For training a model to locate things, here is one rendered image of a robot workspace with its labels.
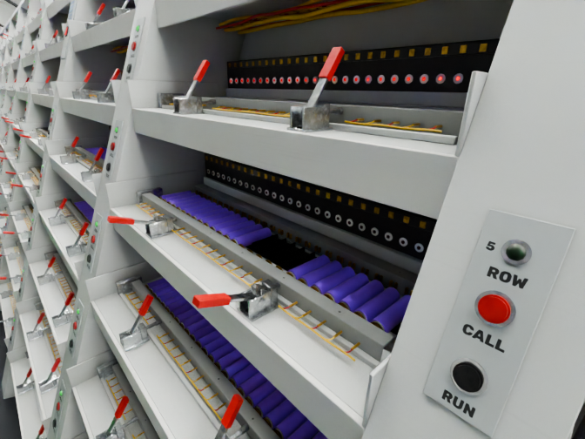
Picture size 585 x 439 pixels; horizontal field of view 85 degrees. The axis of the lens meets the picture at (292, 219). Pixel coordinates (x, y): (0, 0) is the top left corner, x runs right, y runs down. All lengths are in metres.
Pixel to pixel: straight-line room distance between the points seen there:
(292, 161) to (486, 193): 0.18
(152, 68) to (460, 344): 0.67
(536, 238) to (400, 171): 0.09
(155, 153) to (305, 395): 0.57
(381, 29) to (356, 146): 0.33
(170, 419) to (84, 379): 0.40
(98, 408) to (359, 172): 0.72
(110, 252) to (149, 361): 0.26
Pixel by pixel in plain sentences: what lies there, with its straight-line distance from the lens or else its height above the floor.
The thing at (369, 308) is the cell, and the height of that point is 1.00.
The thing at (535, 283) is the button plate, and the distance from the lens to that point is 0.22.
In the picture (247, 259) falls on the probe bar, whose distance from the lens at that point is 0.42.
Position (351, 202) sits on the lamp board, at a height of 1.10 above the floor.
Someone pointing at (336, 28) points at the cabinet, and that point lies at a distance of 0.64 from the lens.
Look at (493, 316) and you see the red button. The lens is 0.22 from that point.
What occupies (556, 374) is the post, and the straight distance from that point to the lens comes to 0.23.
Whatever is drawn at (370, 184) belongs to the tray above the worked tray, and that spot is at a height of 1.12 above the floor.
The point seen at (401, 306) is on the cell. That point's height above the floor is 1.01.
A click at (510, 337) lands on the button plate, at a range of 0.22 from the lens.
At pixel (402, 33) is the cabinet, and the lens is 0.56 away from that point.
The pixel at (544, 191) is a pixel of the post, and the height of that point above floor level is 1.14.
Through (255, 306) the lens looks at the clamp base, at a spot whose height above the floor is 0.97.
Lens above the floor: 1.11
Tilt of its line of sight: 7 degrees down
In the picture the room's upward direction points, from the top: 16 degrees clockwise
